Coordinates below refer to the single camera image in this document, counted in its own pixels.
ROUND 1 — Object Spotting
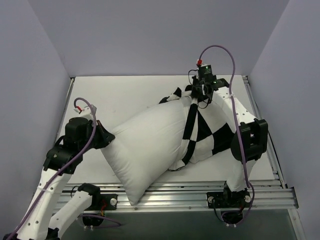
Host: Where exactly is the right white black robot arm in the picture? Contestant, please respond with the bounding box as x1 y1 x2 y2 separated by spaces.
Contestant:
191 63 268 207

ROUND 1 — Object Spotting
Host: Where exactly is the right side aluminium rail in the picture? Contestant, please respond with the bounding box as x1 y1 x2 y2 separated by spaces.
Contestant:
242 75 288 189

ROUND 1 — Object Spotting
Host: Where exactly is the aluminium front rail frame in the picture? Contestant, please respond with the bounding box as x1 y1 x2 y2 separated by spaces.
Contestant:
53 171 300 213

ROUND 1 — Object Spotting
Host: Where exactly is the left side aluminium rail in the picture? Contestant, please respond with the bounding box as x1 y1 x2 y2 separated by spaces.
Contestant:
64 77 75 109

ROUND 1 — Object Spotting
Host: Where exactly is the white pillow insert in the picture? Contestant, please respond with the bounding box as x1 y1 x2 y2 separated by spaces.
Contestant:
101 96 192 206

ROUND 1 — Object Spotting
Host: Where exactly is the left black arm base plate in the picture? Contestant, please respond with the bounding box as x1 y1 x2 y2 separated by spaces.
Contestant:
90 193 118 211

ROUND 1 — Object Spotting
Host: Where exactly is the aluminium rail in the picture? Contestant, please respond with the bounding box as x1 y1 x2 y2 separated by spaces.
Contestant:
64 77 75 109
242 75 288 189

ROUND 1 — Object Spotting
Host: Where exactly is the black white checkered pillowcase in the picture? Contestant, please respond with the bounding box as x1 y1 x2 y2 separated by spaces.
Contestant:
159 85 235 172

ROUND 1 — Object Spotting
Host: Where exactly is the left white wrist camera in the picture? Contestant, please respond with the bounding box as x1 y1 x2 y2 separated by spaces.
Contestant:
73 104 97 121

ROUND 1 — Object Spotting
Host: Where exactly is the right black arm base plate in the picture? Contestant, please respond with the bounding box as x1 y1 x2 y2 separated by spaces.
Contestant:
206 192 252 209

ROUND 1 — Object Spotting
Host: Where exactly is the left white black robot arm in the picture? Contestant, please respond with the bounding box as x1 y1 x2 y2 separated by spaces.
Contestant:
3 116 115 240

